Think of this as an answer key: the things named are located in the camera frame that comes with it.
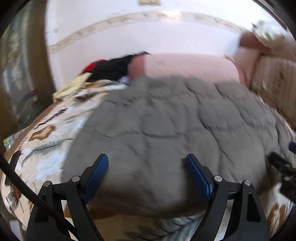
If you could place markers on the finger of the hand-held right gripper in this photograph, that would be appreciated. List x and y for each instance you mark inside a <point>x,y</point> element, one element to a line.
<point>293,147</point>
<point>284,166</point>

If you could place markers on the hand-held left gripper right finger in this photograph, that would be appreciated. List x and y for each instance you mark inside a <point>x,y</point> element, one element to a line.
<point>198,176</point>

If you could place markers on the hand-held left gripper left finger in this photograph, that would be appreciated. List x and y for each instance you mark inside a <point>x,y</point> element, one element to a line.
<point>97,176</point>

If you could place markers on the grey puffer jacket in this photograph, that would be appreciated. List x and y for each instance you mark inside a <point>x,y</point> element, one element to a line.
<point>161,139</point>

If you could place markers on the black clothes pile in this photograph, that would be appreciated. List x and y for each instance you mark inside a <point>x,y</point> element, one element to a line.
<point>113,66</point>

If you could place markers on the leaf print fleece blanket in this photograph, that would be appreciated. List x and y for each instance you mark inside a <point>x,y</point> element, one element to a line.
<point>46,139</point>

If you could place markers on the striped sofa back cushion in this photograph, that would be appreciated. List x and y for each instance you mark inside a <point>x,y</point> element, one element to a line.
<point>275,78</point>

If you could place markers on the yellow cloth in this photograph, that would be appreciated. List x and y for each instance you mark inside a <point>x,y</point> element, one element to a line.
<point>69,88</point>

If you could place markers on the red garment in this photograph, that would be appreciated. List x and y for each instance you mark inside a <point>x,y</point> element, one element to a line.
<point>91,66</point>

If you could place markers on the pink sofa armrest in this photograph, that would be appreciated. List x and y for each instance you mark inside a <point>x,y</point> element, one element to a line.
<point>185,66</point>

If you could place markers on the reddish brown sofa backrest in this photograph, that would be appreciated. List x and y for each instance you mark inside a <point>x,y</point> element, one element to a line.
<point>251,40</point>

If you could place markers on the cream cloth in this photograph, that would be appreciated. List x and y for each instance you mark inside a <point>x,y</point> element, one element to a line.
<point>268,31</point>

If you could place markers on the wooden cabinet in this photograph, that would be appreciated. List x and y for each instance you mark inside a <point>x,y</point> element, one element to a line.
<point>20,69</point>

